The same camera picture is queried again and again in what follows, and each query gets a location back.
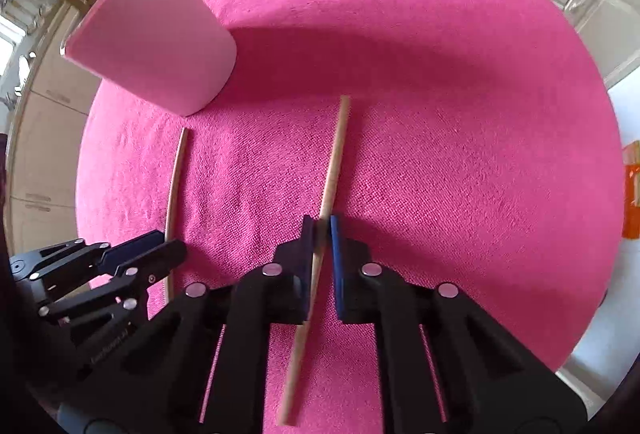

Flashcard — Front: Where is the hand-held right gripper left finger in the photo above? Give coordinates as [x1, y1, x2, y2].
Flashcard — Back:
[57, 215, 318, 434]

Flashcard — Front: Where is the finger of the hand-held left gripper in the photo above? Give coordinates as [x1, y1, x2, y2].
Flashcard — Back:
[10, 230, 167, 283]
[39, 239, 189, 341]

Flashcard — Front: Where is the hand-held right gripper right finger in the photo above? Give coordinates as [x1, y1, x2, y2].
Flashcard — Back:
[329, 213, 586, 434]

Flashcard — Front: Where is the single wooden chopstick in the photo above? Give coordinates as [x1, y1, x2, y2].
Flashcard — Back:
[162, 127, 190, 302]
[276, 94, 352, 427]

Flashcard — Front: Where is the pink cup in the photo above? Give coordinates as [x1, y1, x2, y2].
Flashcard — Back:
[60, 0, 237, 117]

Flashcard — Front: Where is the pink tablecloth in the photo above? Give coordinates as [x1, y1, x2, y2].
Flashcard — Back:
[75, 0, 623, 434]

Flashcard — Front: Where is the orange bag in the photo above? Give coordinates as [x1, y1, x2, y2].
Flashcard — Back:
[622, 146, 640, 242]

